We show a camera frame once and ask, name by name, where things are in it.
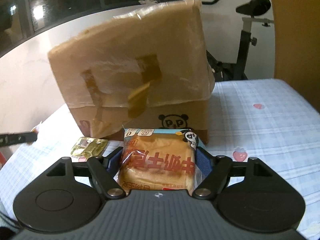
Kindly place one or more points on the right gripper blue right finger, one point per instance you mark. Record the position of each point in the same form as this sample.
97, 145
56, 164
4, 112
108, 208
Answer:
215, 170

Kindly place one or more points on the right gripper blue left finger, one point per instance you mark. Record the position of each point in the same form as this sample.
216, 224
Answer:
102, 171

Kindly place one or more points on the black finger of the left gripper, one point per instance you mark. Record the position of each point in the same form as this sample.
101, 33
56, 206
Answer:
17, 138

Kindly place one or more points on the packaged toast bread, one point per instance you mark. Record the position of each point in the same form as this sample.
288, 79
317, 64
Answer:
159, 159

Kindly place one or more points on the gold foil snack packet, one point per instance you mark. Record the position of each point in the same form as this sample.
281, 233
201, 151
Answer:
89, 147

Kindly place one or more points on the checked bed sheet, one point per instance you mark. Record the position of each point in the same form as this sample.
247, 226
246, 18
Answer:
257, 118

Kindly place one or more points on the cardboard box with plastic liner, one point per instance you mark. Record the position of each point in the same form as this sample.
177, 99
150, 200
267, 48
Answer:
144, 69

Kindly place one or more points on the black exercise bike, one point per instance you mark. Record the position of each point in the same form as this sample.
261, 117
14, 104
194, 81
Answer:
252, 12

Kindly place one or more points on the white cloth on windowsill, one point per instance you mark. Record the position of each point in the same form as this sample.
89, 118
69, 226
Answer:
148, 2

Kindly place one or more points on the wooden wardrobe panel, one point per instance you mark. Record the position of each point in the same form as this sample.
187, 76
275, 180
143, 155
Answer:
296, 25

